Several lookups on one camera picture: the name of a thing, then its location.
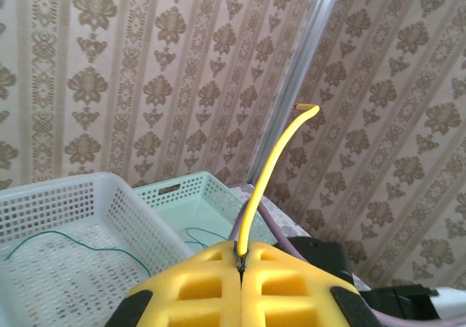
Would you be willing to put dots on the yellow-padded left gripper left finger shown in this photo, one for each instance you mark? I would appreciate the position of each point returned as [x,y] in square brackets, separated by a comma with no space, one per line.
[189,298]

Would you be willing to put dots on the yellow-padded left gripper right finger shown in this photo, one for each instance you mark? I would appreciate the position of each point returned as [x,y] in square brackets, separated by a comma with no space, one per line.
[291,298]

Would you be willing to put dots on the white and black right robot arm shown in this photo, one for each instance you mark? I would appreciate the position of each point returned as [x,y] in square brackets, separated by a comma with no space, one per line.
[451,294]

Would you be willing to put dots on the mint green plastic basket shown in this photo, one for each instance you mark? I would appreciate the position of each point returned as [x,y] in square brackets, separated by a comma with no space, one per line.
[204,210]

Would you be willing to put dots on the white plastic mesh basket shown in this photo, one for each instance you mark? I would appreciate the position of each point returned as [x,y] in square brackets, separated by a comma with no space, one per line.
[54,203]

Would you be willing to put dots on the aluminium frame post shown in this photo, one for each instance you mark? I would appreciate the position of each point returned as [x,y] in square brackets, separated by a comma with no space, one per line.
[304,50]

